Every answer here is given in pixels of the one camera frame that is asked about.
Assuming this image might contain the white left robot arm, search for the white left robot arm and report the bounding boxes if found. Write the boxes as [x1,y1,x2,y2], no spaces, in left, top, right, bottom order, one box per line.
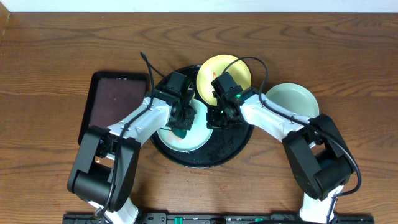
[67,72,195,223]

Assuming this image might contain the black rectangular tray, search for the black rectangular tray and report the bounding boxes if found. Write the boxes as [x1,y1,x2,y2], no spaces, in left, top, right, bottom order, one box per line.
[78,70,149,143]

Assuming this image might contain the green and yellow sponge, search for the green and yellow sponge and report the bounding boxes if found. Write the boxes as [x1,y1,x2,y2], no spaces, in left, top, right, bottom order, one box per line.
[172,129,187,139]

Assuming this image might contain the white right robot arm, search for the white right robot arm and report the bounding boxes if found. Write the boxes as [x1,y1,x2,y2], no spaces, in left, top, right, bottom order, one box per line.
[211,72,360,223]

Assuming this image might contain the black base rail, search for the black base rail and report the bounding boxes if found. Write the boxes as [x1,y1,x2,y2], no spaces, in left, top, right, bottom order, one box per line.
[62,212,376,224]

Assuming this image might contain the mint green plate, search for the mint green plate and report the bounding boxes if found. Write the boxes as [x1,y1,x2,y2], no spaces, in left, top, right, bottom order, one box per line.
[157,99,213,152]
[266,83,320,118]

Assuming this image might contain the yellow plate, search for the yellow plate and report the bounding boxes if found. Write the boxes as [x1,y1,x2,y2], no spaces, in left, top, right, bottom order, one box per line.
[196,55,251,106]

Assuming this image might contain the round black tray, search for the round black tray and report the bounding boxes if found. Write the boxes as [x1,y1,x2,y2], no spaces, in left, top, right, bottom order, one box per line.
[149,64,255,169]

